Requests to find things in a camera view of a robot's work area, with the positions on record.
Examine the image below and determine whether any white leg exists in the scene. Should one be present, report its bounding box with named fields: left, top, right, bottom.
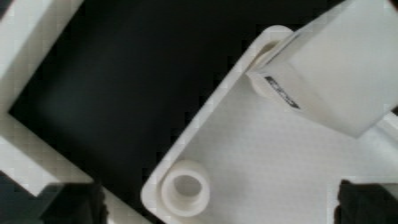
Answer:
left=247, top=0, right=398, bottom=137

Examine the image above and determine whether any white desk top tray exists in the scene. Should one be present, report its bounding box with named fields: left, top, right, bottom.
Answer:
left=140, top=26, right=398, bottom=224

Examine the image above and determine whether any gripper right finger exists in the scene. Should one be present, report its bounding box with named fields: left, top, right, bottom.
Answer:
left=334, top=180, right=398, bottom=224

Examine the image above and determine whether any white front fence bar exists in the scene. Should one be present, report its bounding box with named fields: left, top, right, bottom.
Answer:
left=0, top=0, right=158, bottom=224

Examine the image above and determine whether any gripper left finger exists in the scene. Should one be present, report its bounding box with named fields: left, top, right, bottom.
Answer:
left=39, top=182, right=108, bottom=224

